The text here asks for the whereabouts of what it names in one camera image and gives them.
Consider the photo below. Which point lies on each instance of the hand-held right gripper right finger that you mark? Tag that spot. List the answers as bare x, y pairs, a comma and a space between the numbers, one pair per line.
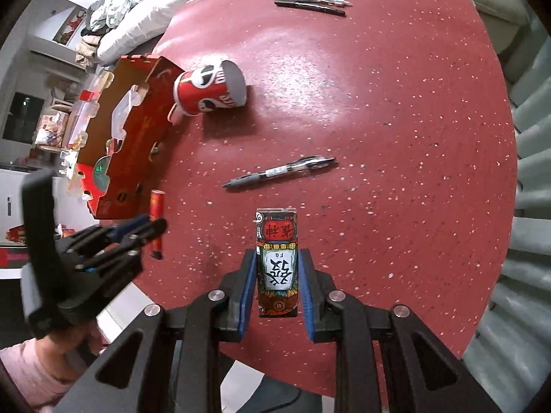
306, 292

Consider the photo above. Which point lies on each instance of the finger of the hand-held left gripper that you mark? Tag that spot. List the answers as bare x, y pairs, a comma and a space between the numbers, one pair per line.
146, 234
131, 226

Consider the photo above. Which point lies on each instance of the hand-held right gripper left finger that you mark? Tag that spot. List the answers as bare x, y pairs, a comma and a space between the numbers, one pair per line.
247, 292

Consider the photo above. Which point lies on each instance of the slim red box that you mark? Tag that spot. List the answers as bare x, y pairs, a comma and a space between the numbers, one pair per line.
157, 206

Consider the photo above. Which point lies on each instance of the patterned card box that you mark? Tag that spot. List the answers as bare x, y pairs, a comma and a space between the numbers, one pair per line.
275, 266

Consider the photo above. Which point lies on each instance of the red cardboard box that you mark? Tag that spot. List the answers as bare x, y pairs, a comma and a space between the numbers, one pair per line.
129, 167

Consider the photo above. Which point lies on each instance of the grey grip gel pen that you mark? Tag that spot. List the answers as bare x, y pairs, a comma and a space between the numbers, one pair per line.
275, 172

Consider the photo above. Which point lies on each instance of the person's left forearm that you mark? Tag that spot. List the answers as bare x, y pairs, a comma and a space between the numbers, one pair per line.
38, 370

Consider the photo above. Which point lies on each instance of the white cabinet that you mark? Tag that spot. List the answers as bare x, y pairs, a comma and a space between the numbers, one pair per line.
10, 223

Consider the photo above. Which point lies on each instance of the person's blue jeans leg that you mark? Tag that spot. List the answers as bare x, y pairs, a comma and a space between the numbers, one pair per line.
275, 404

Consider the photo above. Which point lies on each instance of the black screen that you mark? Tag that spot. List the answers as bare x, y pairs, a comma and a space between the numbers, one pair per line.
23, 118

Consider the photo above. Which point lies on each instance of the tall red chip can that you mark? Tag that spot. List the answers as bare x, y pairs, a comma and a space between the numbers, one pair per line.
206, 90

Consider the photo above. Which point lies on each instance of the bed with white duvet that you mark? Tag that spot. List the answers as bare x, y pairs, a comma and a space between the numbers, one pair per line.
150, 13

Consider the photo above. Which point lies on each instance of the pile of clothes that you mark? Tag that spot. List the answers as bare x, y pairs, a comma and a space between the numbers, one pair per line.
107, 8

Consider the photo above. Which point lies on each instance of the grey-green curtain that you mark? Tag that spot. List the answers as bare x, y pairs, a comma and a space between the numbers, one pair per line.
533, 180

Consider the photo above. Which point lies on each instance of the black pen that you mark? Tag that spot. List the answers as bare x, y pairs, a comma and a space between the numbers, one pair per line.
310, 7

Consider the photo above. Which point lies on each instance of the white patterned pen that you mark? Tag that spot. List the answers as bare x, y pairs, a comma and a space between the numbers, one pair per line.
331, 1

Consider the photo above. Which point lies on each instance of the framed wall picture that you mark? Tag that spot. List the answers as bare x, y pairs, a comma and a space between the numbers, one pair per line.
71, 26

